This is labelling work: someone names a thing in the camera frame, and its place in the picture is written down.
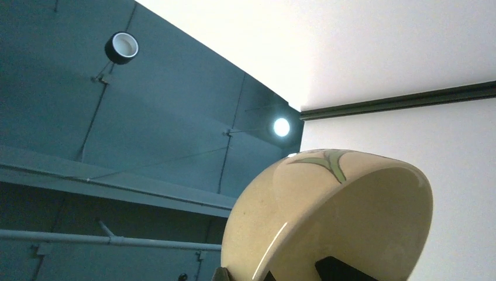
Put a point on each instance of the plain white bowl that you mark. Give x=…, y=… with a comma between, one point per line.
x=369, y=211

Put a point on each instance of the lit ceiling lamp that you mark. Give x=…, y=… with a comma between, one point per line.
x=281, y=127

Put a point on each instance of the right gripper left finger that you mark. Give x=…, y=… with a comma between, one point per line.
x=221, y=274

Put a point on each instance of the black ceiling spotlight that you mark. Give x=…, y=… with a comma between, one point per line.
x=121, y=48

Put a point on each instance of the grey ceiling pipe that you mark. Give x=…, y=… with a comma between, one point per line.
x=112, y=240

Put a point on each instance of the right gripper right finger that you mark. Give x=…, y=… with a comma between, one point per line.
x=332, y=269

